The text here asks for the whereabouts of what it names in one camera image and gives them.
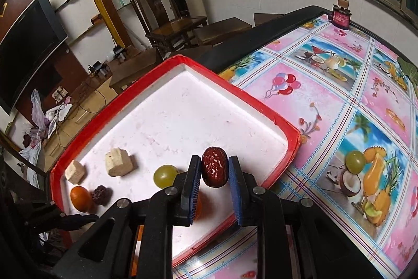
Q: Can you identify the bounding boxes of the brown wooden stool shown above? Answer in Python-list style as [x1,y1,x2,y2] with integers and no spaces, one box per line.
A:
[253,13,285,26]

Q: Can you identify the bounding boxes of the green grape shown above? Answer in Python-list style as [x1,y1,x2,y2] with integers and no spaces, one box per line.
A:
[345,150,366,174]
[153,164,179,188]

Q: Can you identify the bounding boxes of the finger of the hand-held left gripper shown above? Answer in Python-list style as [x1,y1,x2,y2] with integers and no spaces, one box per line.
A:
[26,201,98,230]

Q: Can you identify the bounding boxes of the red rimmed white tray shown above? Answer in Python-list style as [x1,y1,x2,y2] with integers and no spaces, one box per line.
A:
[49,54,300,268]

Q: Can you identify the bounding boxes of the sugarcane piece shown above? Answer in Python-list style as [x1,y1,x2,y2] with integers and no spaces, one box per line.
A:
[65,160,87,185]
[104,148,136,176]

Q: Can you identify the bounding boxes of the crumpled plastic bags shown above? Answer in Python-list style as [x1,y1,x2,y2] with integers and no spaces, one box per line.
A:
[20,89,73,165]

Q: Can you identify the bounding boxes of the small black device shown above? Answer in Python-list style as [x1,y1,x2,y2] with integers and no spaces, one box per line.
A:
[88,61,110,78]
[113,46,129,62]

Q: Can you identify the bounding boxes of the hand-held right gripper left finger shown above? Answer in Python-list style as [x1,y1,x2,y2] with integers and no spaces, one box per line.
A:
[60,155,203,279]

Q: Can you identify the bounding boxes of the green cloth on table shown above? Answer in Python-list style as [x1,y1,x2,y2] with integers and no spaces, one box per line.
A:
[397,57,418,92]

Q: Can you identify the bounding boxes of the black flat television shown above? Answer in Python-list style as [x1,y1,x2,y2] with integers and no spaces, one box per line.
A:
[0,0,69,116]

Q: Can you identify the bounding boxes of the brown wooden bench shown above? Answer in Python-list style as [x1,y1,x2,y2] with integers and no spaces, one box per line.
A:
[193,18,253,47]

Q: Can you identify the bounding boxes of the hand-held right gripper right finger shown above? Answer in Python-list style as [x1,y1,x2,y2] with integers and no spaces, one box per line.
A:
[228,155,369,279]

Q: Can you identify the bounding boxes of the red labelled jar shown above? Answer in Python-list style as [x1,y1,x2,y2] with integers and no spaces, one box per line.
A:
[331,0,353,30]

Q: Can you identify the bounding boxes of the dark wooden chair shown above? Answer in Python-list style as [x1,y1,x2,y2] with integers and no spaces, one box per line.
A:
[120,0,208,52]

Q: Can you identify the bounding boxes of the low wooden table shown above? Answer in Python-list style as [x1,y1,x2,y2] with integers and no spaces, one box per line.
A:
[109,47,157,93]

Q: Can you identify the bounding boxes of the red date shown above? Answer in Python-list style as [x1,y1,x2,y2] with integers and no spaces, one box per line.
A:
[91,185,113,205]
[201,146,229,189]

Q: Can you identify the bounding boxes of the black rimmed table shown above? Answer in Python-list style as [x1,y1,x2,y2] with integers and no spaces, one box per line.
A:
[170,4,418,279]

